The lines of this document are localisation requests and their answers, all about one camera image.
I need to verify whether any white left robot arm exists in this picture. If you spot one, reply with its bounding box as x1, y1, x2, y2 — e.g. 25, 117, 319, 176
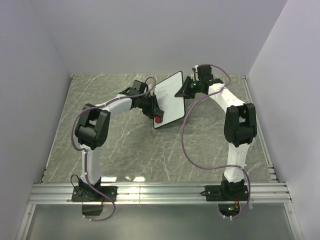
71, 93, 166, 201

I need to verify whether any red and black whiteboard eraser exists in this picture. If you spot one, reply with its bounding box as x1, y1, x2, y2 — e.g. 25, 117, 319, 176
154, 115, 163, 124

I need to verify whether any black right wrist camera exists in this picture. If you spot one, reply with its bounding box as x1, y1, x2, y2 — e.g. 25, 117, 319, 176
197, 64, 214, 81

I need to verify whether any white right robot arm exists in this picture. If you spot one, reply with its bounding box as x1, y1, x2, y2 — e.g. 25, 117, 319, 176
174, 76, 258, 200

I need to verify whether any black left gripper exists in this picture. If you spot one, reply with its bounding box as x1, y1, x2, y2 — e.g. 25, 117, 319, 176
139, 95, 164, 119

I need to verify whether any small black-framed whiteboard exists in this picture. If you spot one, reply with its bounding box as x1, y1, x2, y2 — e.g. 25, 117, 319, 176
153, 71, 186, 129

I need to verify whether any aluminium extrusion rail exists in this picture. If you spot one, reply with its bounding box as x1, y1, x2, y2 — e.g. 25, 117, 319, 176
27, 182, 292, 205

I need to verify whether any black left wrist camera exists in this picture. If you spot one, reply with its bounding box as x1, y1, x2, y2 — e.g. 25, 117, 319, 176
131, 80, 149, 95

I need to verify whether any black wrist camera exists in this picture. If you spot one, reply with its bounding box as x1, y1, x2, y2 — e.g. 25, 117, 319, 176
131, 80, 149, 95
197, 64, 214, 81

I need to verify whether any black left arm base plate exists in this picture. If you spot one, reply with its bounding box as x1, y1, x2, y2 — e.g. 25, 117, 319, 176
71, 186, 118, 203

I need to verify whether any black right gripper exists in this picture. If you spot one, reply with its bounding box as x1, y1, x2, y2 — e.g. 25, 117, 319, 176
174, 77, 202, 100

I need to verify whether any aluminium side rail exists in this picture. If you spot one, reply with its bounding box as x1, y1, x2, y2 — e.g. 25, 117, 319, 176
242, 75, 279, 183

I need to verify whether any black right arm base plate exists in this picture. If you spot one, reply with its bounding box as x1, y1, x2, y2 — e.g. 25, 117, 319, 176
200, 185, 249, 202

